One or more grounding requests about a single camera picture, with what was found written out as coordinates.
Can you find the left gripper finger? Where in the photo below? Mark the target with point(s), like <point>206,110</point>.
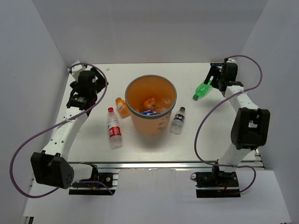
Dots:
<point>101,80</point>
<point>85,67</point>

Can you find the clear bottle red label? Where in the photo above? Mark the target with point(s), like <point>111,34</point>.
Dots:
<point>114,131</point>

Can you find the orange plastic bin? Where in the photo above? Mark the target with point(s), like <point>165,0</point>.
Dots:
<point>143,88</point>

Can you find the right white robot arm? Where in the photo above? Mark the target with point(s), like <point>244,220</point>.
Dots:
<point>251,124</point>

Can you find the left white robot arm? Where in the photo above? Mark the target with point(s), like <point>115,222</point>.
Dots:
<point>50,166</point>

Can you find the right blue table sticker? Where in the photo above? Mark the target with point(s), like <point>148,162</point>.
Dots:
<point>216,64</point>

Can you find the clear bottle black cap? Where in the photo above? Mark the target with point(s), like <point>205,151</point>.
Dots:
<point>178,121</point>

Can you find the orange juice bottle wide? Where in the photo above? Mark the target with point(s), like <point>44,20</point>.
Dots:
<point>149,104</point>

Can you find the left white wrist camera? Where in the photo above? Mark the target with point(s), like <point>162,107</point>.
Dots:
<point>75,70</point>

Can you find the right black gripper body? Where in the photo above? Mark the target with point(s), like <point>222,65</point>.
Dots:
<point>221,78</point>

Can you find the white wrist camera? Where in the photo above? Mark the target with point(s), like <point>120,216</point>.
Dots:
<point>75,70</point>
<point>229,60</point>

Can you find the small orange juice bottle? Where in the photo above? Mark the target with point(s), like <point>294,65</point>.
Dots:
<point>122,107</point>

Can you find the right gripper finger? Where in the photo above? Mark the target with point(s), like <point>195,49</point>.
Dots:
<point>215,83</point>
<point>214,72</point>

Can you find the clear bottle blue label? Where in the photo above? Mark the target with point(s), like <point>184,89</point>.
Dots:
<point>164,104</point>

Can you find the crushed bottle inside bin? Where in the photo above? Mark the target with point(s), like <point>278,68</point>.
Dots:
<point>150,112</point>

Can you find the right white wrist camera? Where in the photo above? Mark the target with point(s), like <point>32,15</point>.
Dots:
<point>229,60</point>

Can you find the aluminium table rail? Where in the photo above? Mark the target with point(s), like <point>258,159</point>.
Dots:
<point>193,164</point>

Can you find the green plastic bottle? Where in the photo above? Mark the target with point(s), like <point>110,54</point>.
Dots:
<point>201,90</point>

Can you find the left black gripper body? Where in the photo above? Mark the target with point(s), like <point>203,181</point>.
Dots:
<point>98,88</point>

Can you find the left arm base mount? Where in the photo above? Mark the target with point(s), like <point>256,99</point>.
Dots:
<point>98,180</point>

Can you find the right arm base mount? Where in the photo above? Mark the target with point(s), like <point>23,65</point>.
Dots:
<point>216,184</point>

